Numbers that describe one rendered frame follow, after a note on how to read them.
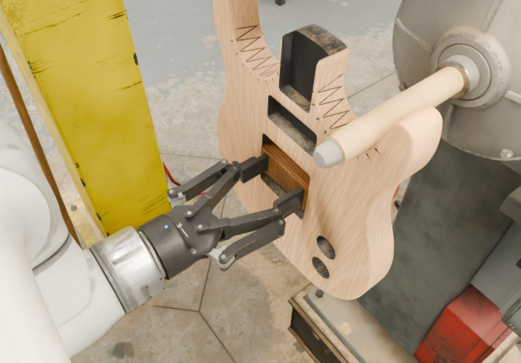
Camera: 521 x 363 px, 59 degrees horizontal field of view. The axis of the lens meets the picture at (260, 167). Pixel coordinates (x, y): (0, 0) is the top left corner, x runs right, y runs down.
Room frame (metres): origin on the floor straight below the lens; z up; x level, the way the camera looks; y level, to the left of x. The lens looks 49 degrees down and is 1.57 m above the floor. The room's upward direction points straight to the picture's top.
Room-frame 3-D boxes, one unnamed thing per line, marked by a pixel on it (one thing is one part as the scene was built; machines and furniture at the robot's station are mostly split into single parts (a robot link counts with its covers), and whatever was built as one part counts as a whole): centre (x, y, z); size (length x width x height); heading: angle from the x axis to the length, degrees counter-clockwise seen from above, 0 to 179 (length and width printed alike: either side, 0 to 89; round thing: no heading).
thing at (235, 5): (0.53, 0.02, 1.26); 0.07 x 0.04 x 0.10; 37
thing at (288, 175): (0.42, -0.04, 1.08); 0.10 x 0.03 x 0.05; 37
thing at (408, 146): (0.33, -0.13, 1.24); 0.07 x 0.04 x 0.09; 37
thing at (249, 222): (0.33, 0.03, 1.08); 0.11 x 0.01 x 0.04; 107
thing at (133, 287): (0.27, 0.15, 1.08); 0.09 x 0.06 x 0.09; 37
